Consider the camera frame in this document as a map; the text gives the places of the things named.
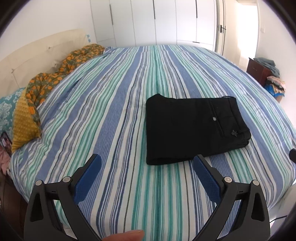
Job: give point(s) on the dark wooden side cabinet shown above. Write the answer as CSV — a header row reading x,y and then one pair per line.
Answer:
x,y
258,71

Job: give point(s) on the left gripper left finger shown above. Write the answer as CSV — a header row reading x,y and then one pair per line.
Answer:
x,y
42,221

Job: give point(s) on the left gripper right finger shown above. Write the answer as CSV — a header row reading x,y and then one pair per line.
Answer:
x,y
251,221

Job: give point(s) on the mustard yellow dotted pillow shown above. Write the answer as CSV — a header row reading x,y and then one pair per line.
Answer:
x,y
26,122

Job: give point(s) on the white door with handle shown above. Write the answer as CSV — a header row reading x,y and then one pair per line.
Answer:
x,y
237,26

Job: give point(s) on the smartphone on bed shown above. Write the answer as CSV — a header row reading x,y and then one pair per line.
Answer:
x,y
6,143

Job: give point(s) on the pile of clothes on cabinet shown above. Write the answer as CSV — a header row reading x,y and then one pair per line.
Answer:
x,y
273,84

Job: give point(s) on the person's left hand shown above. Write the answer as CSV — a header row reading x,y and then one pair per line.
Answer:
x,y
133,235

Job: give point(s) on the white wardrobe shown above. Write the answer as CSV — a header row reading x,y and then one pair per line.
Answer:
x,y
140,23

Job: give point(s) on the dark wooden nightstand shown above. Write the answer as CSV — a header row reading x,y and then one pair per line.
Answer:
x,y
13,210

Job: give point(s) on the beige padded headboard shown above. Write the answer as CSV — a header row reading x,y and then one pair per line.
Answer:
x,y
41,56

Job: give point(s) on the orange floral blanket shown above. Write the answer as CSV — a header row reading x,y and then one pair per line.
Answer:
x,y
43,84

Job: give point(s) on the teal patterned pillow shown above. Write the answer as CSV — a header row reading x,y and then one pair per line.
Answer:
x,y
7,108

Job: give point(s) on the pink cloth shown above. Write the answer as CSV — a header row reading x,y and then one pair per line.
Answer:
x,y
4,160

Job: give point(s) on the black pants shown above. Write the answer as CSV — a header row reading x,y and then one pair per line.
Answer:
x,y
180,129

